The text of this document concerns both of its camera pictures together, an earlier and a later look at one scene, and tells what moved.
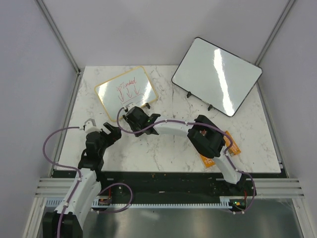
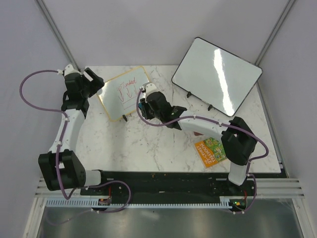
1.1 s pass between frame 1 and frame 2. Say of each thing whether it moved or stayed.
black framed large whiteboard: stayed
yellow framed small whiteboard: stayed
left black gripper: moved
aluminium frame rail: stayed
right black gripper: moved
